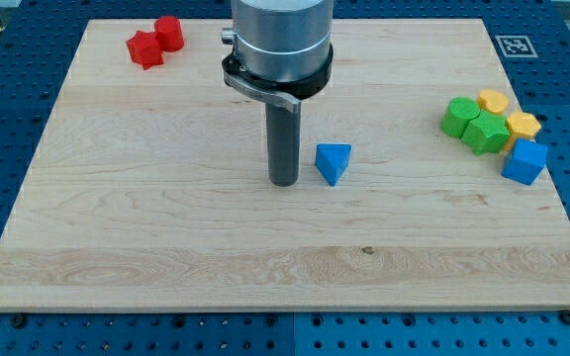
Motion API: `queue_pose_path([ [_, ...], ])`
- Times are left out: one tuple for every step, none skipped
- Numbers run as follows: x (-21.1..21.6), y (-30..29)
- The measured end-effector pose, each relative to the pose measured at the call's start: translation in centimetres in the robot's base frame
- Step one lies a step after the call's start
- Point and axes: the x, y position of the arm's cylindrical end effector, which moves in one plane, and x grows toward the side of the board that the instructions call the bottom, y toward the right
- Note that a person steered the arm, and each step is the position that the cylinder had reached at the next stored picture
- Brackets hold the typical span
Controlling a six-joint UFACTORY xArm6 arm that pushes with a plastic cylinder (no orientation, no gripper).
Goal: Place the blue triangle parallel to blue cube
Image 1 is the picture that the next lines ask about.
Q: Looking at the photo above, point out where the blue triangle block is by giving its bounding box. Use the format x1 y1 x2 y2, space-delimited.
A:
315 143 351 186

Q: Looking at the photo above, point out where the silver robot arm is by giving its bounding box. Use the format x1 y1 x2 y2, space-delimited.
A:
222 0 333 115

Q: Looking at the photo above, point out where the blue cube block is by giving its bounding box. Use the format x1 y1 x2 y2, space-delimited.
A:
501 138 548 185

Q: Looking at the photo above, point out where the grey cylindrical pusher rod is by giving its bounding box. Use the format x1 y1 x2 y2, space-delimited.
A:
265 104 301 187

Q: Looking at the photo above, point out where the wooden board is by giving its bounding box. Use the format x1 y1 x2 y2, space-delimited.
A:
0 19 570 313

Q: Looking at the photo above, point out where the green cylinder block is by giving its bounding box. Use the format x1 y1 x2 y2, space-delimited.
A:
440 97 480 138

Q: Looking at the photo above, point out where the red cylinder block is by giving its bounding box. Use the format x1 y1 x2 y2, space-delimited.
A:
154 16 184 52

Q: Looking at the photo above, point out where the red star block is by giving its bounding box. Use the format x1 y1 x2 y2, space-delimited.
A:
126 31 164 70

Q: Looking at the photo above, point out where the green star block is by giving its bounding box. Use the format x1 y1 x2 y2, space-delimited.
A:
461 110 510 155

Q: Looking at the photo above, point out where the yellow heart block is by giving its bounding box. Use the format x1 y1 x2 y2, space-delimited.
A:
476 89 510 115

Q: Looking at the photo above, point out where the yellow hexagon block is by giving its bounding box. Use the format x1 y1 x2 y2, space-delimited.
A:
502 112 542 151

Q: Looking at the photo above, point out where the white fiducial marker tag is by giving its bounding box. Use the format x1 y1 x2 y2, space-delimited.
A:
496 35 537 58

